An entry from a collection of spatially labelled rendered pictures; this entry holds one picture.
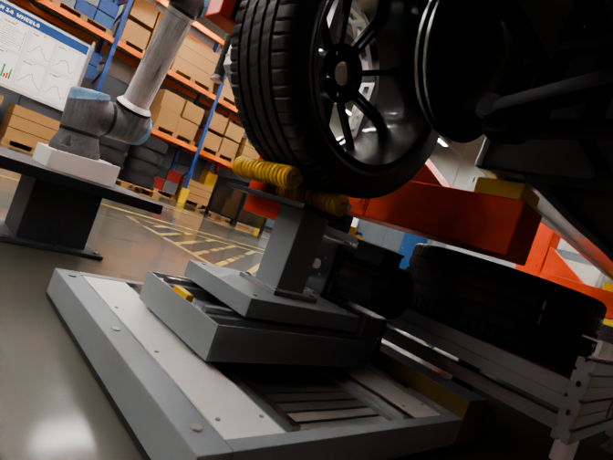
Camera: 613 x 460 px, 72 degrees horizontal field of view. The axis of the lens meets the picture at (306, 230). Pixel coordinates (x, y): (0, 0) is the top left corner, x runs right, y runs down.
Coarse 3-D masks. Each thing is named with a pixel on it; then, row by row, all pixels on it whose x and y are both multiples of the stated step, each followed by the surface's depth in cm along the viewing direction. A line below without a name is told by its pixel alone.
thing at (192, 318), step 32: (160, 288) 103; (192, 288) 107; (192, 320) 90; (224, 320) 91; (256, 320) 98; (224, 352) 86; (256, 352) 92; (288, 352) 98; (320, 352) 106; (352, 352) 115
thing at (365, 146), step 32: (384, 0) 119; (416, 0) 114; (320, 32) 91; (384, 32) 130; (416, 32) 122; (320, 64) 115; (352, 64) 121; (384, 64) 136; (320, 96) 96; (352, 96) 124; (384, 96) 138; (416, 96) 129; (384, 128) 134; (416, 128) 126; (352, 160) 107; (384, 160) 120
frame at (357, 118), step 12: (360, 12) 131; (360, 24) 135; (372, 48) 138; (228, 60) 110; (360, 60) 142; (372, 60) 139; (228, 72) 112; (372, 84) 143; (372, 96) 143; (348, 120) 146; (360, 120) 142; (360, 132) 143
